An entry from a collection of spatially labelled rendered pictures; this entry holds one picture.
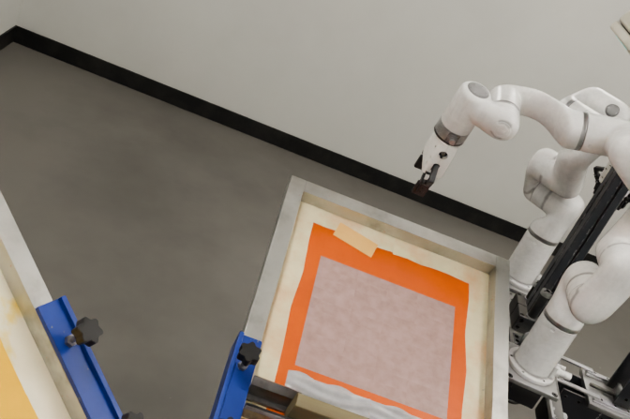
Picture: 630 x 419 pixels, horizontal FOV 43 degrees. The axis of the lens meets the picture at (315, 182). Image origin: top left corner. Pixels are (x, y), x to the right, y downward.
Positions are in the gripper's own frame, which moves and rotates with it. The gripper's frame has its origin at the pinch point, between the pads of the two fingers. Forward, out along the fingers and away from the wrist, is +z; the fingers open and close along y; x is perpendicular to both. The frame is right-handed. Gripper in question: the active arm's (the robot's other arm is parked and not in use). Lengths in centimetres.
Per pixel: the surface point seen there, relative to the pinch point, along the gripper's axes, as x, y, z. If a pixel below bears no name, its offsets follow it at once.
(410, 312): -6.9, -27.0, 15.5
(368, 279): 3.9, -22.1, 15.6
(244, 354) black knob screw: 29, -59, 7
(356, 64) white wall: -15, 278, 160
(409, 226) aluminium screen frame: -3.0, -4.7, 11.5
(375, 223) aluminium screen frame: 5.2, -6.4, 13.0
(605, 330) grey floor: -210, 182, 204
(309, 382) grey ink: 13, -53, 16
